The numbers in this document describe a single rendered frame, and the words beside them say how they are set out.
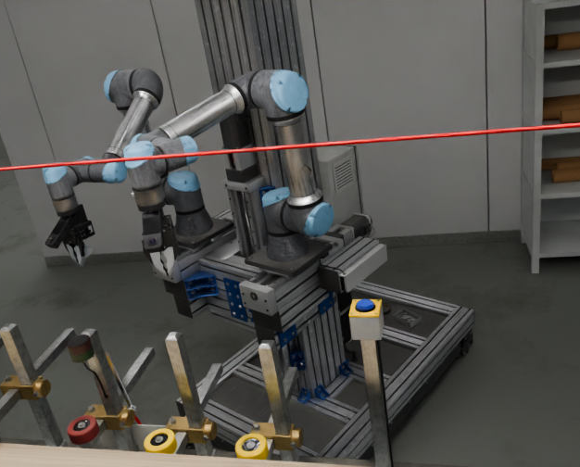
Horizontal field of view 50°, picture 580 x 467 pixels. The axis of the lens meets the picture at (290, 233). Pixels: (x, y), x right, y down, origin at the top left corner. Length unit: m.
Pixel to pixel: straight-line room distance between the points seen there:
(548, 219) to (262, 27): 2.72
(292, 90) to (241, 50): 0.44
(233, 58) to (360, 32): 1.82
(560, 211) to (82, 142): 3.27
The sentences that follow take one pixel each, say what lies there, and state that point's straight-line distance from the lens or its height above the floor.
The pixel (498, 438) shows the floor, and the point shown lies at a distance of 2.89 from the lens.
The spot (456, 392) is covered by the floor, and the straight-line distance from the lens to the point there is 3.10.
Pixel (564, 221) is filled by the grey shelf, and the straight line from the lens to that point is 4.36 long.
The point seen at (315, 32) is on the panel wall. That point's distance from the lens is 3.97.
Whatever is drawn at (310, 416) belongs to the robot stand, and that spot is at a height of 0.21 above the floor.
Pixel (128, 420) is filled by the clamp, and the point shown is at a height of 0.85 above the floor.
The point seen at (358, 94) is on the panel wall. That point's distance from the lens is 4.01.
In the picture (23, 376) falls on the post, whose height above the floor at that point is 1.00.
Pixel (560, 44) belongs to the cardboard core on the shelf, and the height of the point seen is 1.30.
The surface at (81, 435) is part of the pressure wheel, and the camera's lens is 1.83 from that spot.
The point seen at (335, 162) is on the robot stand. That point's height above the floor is 1.21.
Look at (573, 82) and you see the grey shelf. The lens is 4.09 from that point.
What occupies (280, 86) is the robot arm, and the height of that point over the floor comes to 1.65.
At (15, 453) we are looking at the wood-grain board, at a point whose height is 0.90.
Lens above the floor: 2.00
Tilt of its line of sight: 25 degrees down
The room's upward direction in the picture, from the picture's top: 9 degrees counter-clockwise
